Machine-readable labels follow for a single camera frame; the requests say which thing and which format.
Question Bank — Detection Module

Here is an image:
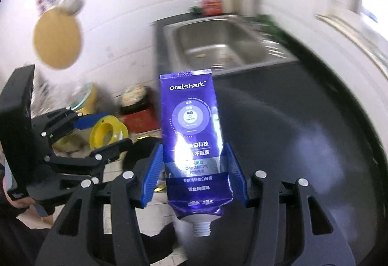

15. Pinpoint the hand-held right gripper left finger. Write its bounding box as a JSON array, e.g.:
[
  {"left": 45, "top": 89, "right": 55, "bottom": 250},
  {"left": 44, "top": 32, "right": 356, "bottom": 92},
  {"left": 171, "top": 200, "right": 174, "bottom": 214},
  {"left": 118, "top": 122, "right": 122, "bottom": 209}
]
[{"left": 42, "top": 142, "right": 166, "bottom": 266}]

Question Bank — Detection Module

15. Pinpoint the red box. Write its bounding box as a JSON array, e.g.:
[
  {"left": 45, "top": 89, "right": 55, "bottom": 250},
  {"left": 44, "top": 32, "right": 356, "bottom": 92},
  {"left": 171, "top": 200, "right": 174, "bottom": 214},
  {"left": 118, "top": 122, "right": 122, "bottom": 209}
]
[{"left": 120, "top": 105, "right": 161, "bottom": 133}]

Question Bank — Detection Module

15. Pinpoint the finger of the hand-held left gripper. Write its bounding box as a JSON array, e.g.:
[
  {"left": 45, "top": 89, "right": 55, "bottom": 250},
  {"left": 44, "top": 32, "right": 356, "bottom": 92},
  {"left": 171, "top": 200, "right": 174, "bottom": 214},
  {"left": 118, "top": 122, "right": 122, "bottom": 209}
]
[
  {"left": 45, "top": 138, "right": 134, "bottom": 182},
  {"left": 32, "top": 107, "right": 105, "bottom": 145}
]

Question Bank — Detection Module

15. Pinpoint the person's left forearm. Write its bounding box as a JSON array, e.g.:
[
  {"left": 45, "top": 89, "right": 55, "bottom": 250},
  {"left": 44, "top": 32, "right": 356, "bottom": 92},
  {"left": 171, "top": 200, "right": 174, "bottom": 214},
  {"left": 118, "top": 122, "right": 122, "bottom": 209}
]
[{"left": 0, "top": 193, "right": 58, "bottom": 266}]

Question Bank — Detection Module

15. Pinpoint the purple toothpaste tube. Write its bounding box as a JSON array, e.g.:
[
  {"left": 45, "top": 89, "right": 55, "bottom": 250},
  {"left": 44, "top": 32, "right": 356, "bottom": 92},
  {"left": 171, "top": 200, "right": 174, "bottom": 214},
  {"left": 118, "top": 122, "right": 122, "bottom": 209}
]
[{"left": 159, "top": 69, "right": 234, "bottom": 238}]

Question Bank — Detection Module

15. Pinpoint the round wooden board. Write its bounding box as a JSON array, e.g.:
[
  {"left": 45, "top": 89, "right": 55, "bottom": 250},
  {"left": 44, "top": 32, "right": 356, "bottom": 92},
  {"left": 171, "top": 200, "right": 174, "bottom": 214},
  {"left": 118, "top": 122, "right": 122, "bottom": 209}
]
[{"left": 33, "top": 7, "right": 84, "bottom": 70}]

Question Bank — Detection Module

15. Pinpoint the dark green clump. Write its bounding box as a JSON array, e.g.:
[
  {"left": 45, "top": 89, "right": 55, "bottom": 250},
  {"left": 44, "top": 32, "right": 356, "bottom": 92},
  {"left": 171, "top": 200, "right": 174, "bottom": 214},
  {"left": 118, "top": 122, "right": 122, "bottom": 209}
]
[{"left": 258, "top": 15, "right": 285, "bottom": 42}]

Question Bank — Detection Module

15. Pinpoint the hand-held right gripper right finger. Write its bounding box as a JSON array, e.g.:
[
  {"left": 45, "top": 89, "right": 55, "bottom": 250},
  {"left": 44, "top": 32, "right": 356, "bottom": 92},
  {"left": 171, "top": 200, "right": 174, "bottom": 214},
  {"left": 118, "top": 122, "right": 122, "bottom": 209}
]
[{"left": 224, "top": 142, "right": 355, "bottom": 266}]

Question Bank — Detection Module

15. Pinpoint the yellow plastic ring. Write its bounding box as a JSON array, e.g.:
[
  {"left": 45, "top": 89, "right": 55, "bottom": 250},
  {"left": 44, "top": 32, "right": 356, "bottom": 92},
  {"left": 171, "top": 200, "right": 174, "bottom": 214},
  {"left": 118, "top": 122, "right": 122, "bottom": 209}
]
[{"left": 89, "top": 116, "right": 129, "bottom": 150}]

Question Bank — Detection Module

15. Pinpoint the grey scrubber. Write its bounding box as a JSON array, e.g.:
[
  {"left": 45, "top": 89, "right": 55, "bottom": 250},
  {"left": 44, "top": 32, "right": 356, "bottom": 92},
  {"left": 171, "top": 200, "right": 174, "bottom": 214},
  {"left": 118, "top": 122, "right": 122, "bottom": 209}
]
[{"left": 59, "top": 0, "right": 85, "bottom": 15}]

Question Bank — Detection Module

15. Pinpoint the stainless steel sink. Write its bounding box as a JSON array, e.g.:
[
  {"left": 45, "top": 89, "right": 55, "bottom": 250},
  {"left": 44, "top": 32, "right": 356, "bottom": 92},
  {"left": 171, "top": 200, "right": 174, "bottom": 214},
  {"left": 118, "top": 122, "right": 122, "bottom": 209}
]
[{"left": 164, "top": 15, "right": 296, "bottom": 76}]

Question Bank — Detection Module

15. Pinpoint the yellow bowl with glass lid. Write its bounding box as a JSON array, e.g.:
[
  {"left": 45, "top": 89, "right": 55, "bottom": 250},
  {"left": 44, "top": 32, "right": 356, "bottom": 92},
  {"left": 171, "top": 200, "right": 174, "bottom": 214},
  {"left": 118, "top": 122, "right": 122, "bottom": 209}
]
[{"left": 73, "top": 83, "right": 99, "bottom": 115}]

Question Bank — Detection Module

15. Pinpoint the round food packet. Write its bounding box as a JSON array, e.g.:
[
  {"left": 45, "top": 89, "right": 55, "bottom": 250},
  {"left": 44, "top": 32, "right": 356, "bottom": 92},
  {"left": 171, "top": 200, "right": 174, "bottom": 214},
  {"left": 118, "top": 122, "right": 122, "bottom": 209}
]
[{"left": 121, "top": 86, "right": 150, "bottom": 107}]

